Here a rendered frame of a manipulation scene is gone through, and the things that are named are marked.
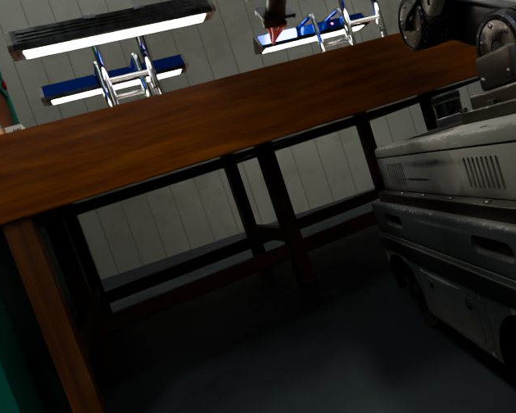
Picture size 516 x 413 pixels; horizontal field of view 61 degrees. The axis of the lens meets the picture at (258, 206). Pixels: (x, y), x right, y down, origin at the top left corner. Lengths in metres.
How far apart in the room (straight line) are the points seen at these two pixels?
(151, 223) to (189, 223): 0.30
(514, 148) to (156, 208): 3.08
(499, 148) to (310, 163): 2.88
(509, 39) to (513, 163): 0.29
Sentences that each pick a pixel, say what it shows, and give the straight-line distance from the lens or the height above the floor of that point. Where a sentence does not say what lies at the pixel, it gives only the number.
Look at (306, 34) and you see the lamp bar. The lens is 2.27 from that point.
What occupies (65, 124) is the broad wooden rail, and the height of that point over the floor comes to 0.75.
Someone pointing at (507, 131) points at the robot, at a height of 0.46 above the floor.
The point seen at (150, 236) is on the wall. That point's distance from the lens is 3.56.
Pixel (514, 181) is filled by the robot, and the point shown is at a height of 0.39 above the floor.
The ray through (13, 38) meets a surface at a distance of 1.48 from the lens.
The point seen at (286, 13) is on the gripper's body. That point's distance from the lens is 1.33.
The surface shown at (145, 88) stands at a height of 0.96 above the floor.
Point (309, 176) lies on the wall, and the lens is 3.51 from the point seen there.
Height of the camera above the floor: 0.52
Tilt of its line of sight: 5 degrees down
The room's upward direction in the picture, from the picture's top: 18 degrees counter-clockwise
